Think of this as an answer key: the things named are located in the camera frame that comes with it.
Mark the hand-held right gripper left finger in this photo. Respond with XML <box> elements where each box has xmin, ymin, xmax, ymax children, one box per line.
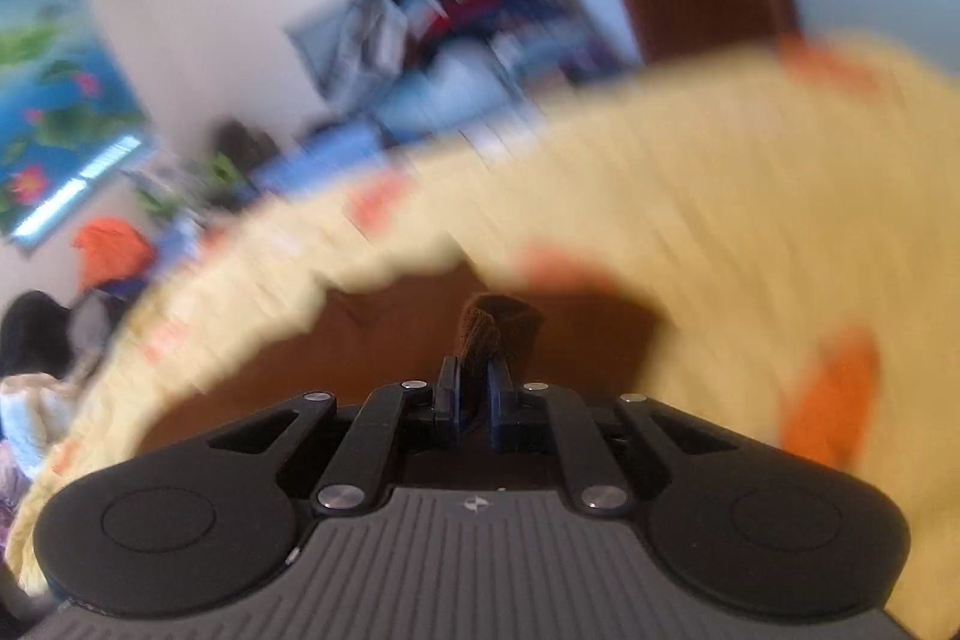
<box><xmin>208</xmin><ymin>356</ymin><xmax>463</xmax><ymax>522</ymax></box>

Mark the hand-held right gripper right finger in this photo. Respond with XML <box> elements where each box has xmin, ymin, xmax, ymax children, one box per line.
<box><xmin>487</xmin><ymin>358</ymin><xmax>741</xmax><ymax>522</ymax></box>

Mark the brown knitted sweater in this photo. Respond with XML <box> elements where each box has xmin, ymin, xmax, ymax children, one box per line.
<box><xmin>139</xmin><ymin>256</ymin><xmax>670</xmax><ymax>492</ymax></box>

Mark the blue quilted blanket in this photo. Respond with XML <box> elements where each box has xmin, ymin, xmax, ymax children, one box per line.
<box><xmin>251</xmin><ymin>85</ymin><xmax>545</xmax><ymax>195</ymax></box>

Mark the yellow floral bedsheet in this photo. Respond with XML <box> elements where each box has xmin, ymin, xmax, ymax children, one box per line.
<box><xmin>4</xmin><ymin>31</ymin><xmax>960</xmax><ymax>640</ymax></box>

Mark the black bag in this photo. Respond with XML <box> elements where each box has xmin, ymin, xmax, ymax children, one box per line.
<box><xmin>213</xmin><ymin>118</ymin><xmax>277</xmax><ymax>170</ymax></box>

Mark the grey cloth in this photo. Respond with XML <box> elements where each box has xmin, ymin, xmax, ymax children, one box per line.
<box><xmin>70</xmin><ymin>290</ymin><xmax>127</xmax><ymax>350</ymax></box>

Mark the orange cloth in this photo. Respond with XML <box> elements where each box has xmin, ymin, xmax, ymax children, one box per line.
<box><xmin>70</xmin><ymin>218</ymin><xmax>156</xmax><ymax>294</ymax></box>

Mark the white quilted jacket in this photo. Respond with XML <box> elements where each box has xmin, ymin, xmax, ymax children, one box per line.
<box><xmin>0</xmin><ymin>373</ymin><xmax>85</xmax><ymax>477</ymax></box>

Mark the pink cloth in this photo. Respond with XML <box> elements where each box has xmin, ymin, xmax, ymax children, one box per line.
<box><xmin>0</xmin><ymin>443</ymin><xmax>32</xmax><ymax>537</ymax></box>

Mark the lotus pond wall poster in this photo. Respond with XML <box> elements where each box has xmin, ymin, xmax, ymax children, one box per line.
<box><xmin>0</xmin><ymin>0</ymin><xmax>158</xmax><ymax>251</ymax></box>

